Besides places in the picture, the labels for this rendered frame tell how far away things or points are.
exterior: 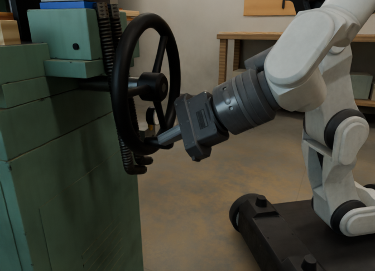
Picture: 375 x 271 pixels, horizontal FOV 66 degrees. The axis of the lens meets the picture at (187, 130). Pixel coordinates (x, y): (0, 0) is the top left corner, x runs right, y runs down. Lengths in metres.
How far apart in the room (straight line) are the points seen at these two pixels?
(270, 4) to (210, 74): 1.13
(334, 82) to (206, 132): 0.57
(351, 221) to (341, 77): 0.50
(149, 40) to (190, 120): 3.96
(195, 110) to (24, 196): 0.36
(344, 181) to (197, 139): 0.75
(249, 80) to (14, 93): 0.39
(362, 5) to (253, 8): 3.34
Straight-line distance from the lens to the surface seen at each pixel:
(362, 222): 1.21
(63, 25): 0.60
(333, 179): 1.09
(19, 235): 0.67
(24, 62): 0.59
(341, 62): 0.93
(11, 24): 0.60
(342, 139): 0.99
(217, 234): 1.46
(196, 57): 4.08
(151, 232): 1.47
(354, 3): 0.48
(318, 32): 0.43
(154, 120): 0.91
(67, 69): 0.59
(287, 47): 0.43
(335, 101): 0.98
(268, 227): 1.23
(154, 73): 0.60
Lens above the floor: 0.93
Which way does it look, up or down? 20 degrees down
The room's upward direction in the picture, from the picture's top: straight up
